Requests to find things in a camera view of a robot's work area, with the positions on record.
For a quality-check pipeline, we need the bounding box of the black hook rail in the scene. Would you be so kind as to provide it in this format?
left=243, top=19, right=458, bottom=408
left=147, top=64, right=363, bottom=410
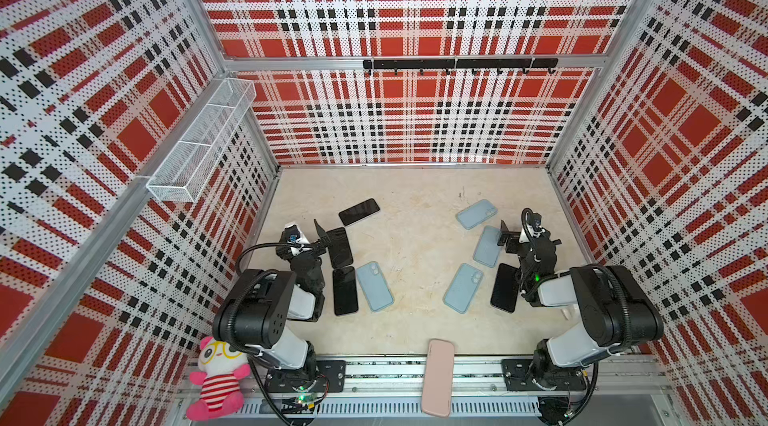
left=362, top=57, right=559, bottom=72

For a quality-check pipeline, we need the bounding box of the black phone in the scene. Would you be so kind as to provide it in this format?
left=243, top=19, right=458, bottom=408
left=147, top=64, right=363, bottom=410
left=328, top=227, right=354, bottom=269
left=490, top=263, right=520, bottom=313
left=332, top=266, right=359, bottom=316
left=338, top=198, right=380, bottom=226

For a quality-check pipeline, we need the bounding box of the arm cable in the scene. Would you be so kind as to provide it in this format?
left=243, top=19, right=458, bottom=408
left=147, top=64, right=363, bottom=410
left=233, top=242, right=301, bottom=277
left=536, top=362, right=601, bottom=426

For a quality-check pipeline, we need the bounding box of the light blue case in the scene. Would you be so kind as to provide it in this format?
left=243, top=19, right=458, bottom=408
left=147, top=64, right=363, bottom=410
left=456, top=199, right=498, bottom=230
left=357, top=262, right=394, bottom=312
left=443, top=263, right=484, bottom=314

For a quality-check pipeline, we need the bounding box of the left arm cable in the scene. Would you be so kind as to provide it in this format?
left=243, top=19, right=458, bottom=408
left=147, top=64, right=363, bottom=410
left=233, top=242, right=301, bottom=277

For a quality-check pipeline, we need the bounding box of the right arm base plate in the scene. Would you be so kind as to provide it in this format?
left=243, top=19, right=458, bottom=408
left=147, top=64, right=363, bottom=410
left=501, top=358, right=587, bottom=393

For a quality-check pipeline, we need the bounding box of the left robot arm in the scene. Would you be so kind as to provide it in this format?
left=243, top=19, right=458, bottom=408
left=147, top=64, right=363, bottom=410
left=212, top=223, right=331, bottom=391

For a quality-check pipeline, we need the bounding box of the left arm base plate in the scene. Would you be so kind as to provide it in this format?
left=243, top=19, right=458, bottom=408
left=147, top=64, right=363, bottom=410
left=265, top=360, right=347, bottom=394

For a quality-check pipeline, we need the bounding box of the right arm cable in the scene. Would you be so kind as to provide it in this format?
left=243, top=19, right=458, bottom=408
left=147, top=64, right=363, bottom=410
left=536, top=362, right=601, bottom=426

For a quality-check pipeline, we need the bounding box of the light blue case mid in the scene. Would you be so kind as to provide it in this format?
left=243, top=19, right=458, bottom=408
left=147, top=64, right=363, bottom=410
left=473, top=226, right=501, bottom=268

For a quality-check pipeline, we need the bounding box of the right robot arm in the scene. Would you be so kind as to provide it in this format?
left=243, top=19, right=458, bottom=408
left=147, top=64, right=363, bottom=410
left=490, top=208, right=664, bottom=391

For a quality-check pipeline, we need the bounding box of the pink phone case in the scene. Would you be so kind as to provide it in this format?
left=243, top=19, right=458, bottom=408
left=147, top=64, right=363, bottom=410
left=421, top=339, right=455, bottom=418

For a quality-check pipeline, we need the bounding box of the pink plush toy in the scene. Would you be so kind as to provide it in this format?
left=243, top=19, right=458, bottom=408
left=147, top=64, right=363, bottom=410
left=186, top=336, right=251, bottom=422

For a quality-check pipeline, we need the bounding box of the white wire basket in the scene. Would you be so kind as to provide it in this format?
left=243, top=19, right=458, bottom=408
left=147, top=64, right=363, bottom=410
left=147, top=78, right=255, bottom=203

